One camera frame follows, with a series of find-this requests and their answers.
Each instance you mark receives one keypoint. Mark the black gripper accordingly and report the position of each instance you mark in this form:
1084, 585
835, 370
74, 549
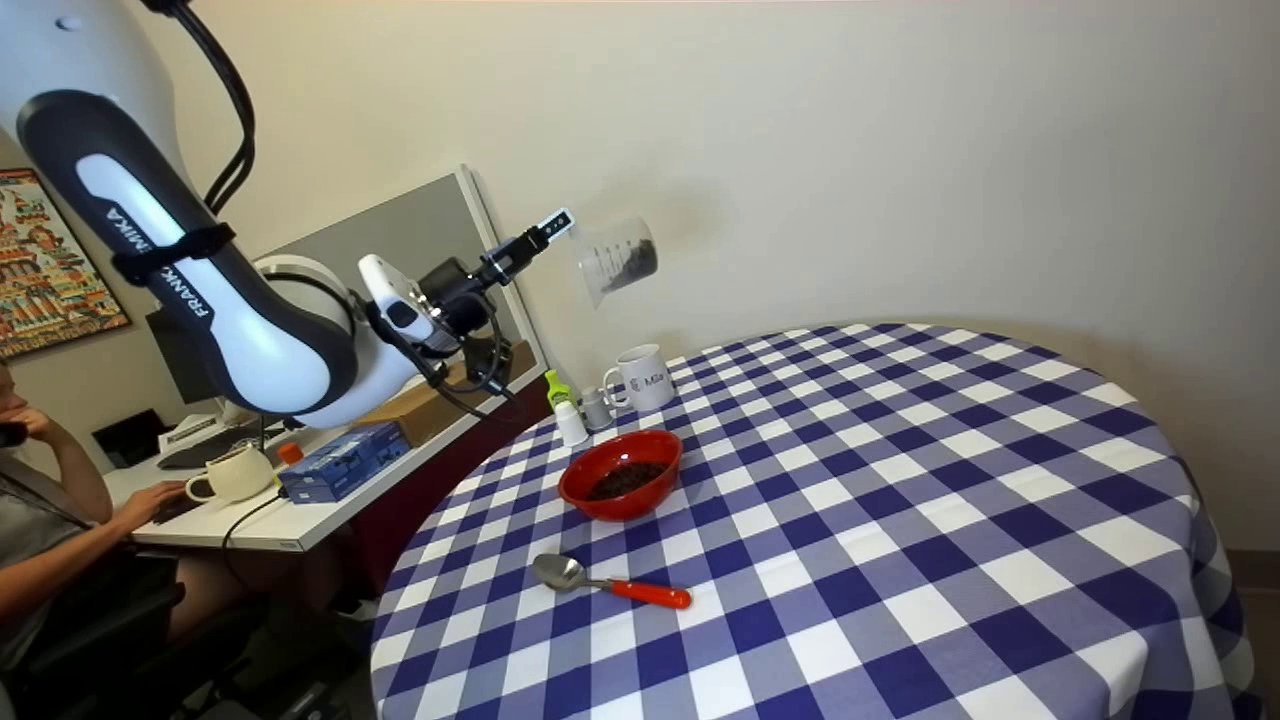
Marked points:
463, 309

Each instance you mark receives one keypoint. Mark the clear plastic measuring jug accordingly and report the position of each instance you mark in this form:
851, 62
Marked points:
618, 257

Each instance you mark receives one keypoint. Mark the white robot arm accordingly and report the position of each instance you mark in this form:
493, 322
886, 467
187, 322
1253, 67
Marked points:
89, 105

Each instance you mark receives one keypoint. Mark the red bowl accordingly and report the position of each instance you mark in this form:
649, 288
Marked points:
623, 477

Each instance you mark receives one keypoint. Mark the grey desk partition panel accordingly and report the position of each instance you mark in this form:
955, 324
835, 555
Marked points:
412, 233

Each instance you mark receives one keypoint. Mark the small green capped bottle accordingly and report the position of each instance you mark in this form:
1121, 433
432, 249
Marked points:
565, 408

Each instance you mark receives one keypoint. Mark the white mug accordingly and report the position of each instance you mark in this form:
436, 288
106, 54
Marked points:
638, 381

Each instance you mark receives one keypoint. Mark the blue box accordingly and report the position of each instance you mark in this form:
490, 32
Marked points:
340, 467

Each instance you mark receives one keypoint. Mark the white office desk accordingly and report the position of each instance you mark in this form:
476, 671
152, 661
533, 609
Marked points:
296, 513

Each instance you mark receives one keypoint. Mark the white cup on desk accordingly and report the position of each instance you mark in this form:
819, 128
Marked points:
235, 477

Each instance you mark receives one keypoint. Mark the seated person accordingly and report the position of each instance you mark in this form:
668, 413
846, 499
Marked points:
65, 547

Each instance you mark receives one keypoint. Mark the black office chair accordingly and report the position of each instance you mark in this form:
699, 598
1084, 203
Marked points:
135, 638

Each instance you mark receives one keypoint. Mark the metal spoon orange handle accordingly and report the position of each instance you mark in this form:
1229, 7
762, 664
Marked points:
560, 575

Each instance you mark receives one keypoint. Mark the framed colourful wall picture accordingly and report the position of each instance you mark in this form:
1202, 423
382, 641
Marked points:
49, 287

